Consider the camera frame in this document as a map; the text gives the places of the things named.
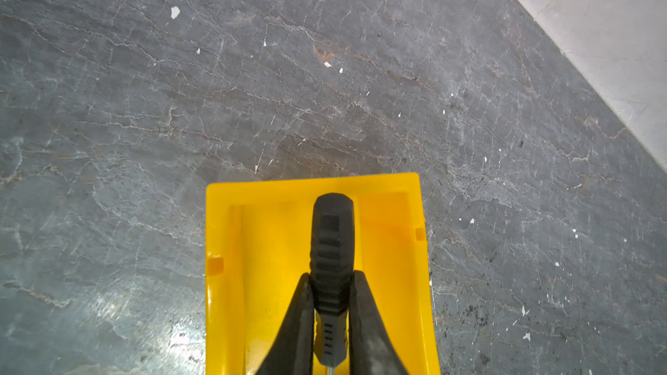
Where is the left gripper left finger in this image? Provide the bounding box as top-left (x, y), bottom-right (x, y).
top-left (256, 274), bottom-right (314, 375)

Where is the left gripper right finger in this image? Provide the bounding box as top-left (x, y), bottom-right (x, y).
top-left (349, 271), bottom-right (407, 374)

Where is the black handled screwdriver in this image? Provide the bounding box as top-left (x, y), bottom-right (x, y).
top-left (310, 193), bottom-right (355, 374)

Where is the yellow plastic bin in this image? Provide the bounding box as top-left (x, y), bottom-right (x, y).
top-left (205, 173), bottom-right (440, 374)

